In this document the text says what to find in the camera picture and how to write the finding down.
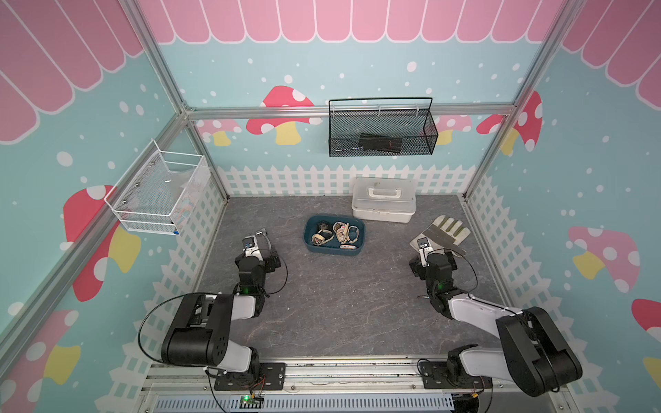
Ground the black watch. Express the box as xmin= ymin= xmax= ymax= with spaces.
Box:
xmin=317 ymin=221 xmax=332 ymax=232

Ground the pink white watch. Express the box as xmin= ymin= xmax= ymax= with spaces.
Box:
xmin=333 ymin=222 xmax=349 ymax=244

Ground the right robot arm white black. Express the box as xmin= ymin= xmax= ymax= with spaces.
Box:
xmin=409 ymin=246 xmax=584 ymax=397

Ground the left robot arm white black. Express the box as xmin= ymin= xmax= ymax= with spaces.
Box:
xmin=138 ymin=247 xmax=282 ymax=390

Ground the teal plastic storage box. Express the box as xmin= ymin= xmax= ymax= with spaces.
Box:
xmin=303 ymin=214 xmax=367 ymax=256

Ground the grey work glove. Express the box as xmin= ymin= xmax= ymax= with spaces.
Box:
xmin=410 ymin=215 xmax=471 ymax=255

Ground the black item inside mesh basket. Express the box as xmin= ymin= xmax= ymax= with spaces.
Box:
xmin=359 ymin=134 xmax=402 ymax=153

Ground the green circuit board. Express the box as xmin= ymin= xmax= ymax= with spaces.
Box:
xmin=239 ymin=395 xmax=264 ymax=410

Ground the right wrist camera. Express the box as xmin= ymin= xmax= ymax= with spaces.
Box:
xmin=416 ymin=237 xmax=436 ymax=268

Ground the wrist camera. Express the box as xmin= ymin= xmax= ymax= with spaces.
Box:
xmin=242 ymin=231 xmax=272 ymax=261
xmin=416 ymin=237 xmax=436 ymax=268

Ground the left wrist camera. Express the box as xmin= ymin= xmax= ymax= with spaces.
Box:
xmin=242 ymin=231 xmax=272 ymax=261

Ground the white plastic toolbox with handle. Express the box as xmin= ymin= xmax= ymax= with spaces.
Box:
xmin=351 ymin=177 xmax=417 ymax=224

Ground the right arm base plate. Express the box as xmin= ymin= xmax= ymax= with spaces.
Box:
xmin=417 ymin=359 xmax=492 ymax=392

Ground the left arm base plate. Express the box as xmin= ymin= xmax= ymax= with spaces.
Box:
xmin=212 ymin=362 xmax=287 ymax=391

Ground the aluminium rail frame front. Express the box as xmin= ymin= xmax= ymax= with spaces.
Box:
xmin=138 ymin=353 xmax=566 ymax=399

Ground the white wire mesh basket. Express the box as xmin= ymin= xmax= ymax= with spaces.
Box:
xmin=104 ymin=141 xmax=211 ymax=236

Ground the grey slotted cable duct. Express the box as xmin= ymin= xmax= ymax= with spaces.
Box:
xmin=153 ymin=393 xmax=455 ymax=412

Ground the black wire mesh basket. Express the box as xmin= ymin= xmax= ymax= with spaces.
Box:
xmin=328 ymin=96 xmax=439 ymax=158

